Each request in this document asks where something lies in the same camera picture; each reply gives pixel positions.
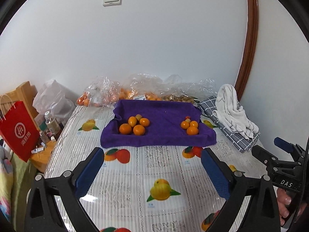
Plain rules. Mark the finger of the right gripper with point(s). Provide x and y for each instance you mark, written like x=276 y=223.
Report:
x=295 y=150
x=268 y=156

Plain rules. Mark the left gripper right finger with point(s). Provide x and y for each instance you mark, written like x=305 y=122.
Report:
x=262 y=213

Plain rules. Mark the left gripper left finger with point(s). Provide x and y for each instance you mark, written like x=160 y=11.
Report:
x=42 y=213

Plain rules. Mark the large orange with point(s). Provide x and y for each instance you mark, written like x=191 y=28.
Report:
x=192 y=130

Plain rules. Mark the oval kumquat orange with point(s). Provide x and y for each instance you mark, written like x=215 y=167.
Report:
x=194 y=124

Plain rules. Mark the small orange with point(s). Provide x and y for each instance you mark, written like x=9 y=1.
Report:
x=185 y=125

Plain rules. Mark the round mandarin orange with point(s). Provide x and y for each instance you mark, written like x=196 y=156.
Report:
x=139 y=130

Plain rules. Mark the small mandarin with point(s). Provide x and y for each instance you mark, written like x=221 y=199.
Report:
x=144 y=122

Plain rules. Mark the person's right hand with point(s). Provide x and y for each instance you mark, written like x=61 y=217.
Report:
x=284 y=201

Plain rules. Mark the white striped towel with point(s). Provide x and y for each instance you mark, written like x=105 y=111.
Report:
x=231 y=114

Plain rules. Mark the clear plastic bottle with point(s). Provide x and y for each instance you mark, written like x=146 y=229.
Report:
x=52 y=123

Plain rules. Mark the red paper gift bag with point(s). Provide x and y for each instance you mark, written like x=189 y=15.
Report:
x=19 y=131

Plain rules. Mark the mandarin on towel left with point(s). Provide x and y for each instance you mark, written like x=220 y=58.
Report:
x=125 y=129

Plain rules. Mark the white plastic bag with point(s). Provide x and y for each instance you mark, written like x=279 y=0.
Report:
x=51 y=97

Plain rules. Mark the purple towel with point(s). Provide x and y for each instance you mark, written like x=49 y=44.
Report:
x=164 y=129

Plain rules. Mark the oval kumquat on towel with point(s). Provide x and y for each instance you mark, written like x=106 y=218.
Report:
x=132 y=121

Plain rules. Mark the wooden chair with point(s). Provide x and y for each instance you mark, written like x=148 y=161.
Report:
x=25 y=93

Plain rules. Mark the tan longan on towel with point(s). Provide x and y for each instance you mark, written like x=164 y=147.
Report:
x=138 y=117

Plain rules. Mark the clear bag of oranges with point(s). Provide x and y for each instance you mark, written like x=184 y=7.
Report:
x=106 y=92

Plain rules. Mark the clear bag of longans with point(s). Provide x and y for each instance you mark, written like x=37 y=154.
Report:
x=174 y=87

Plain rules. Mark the brown wooden door frame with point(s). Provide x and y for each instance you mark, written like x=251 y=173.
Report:
x=249 y=47

